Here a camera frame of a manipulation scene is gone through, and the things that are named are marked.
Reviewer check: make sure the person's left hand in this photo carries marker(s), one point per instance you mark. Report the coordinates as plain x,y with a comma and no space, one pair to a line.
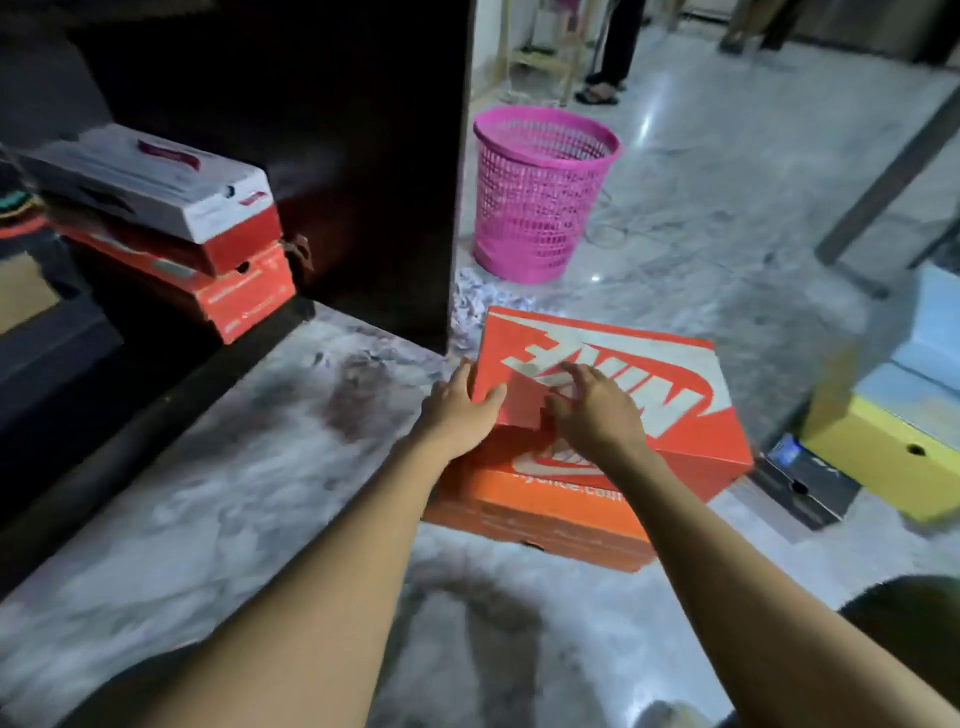
457,412

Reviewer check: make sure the person's right hand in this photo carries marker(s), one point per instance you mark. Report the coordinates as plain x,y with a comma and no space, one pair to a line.
600,420

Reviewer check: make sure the orange Nike shoebox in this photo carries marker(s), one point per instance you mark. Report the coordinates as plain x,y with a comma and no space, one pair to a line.
675,420

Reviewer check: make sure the small black shoebox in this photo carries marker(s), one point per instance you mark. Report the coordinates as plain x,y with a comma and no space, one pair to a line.
814,487

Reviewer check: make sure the red Skechers Gowalk shoebox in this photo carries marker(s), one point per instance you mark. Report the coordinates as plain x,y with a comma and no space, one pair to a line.
240,300

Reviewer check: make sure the dark wooden cabinet door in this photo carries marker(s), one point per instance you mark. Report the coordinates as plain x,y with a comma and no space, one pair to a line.
360,150

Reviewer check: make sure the yellow shoe box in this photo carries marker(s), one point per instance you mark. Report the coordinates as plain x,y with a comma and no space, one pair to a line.
885,465

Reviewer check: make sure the light blue shoebox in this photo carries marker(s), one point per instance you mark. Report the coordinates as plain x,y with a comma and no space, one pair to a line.
930,352

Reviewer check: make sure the dark wooden cabinet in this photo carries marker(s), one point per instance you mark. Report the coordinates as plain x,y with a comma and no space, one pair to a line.
112,450

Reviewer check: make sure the white and red Skechers shoebox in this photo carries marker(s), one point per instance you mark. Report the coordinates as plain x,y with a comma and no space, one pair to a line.
150,184

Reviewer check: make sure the black Onitsuka Tiger shoebox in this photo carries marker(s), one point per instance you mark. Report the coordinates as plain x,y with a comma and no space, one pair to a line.
52,360

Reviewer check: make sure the gold shoebox with diamond logo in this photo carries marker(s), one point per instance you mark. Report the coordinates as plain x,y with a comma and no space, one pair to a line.
22,292

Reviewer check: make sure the black patterned Foamies shoebox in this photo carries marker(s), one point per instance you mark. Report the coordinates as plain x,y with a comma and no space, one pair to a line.
15,202

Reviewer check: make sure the person's left forearm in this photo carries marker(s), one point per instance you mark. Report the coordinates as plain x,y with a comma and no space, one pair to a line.
300,600

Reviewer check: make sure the person's right forearm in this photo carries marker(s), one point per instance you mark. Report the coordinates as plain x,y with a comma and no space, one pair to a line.
750,615

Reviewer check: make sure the silver metal cabinet hinge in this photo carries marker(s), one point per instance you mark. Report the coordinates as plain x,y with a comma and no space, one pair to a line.
300,256

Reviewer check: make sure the pink plastic basket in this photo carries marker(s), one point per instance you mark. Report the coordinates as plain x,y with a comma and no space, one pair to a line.
532,210

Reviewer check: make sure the light wooden table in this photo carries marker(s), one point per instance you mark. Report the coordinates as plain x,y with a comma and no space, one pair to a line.
555,64

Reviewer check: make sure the grey furniture leg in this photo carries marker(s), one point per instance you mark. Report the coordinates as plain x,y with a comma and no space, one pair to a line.
885,180

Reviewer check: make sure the wooden bench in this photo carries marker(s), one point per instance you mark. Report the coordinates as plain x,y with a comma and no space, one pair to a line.
757,22

